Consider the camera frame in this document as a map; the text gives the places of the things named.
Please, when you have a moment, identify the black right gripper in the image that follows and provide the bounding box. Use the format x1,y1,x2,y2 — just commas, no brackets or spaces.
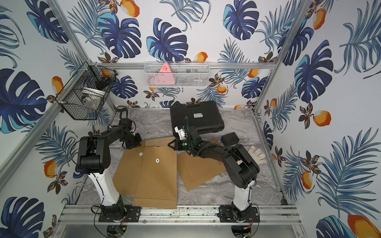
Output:
167,138,194,151

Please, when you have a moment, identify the brown file bag stack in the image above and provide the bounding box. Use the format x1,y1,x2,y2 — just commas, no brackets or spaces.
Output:
177,152,226,191

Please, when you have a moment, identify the brown kraft file bag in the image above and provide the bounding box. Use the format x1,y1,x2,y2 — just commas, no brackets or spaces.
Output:
113,141,145,196

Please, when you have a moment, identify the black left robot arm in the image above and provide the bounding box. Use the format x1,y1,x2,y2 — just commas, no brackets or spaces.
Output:
76,107,142,222

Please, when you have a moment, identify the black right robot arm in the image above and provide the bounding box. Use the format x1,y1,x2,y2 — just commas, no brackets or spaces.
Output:
168,126,260,223

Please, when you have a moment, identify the black plastic tool case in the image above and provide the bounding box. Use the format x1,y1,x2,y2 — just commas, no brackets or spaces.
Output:
170,101,225,137

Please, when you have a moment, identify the small black box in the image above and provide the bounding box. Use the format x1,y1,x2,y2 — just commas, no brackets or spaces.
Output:
221,132,240,146

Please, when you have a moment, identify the white work glove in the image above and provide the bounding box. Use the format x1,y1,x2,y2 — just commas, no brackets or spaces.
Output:
248,146,267,165

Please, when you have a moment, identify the pink triangular item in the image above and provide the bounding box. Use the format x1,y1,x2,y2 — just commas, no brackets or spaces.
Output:
147,62,176,86

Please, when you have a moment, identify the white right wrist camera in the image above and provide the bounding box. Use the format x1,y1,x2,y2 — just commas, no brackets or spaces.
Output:
174,127,188,140

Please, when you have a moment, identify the black wire basket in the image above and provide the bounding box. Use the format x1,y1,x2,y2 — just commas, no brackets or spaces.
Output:
55,62,118,121

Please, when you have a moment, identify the clear wall shelf basket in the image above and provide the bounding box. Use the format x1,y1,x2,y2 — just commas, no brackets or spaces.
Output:
144,61,210,88

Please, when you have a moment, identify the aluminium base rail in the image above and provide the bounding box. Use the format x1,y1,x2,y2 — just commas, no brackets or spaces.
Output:
58,205,302,226

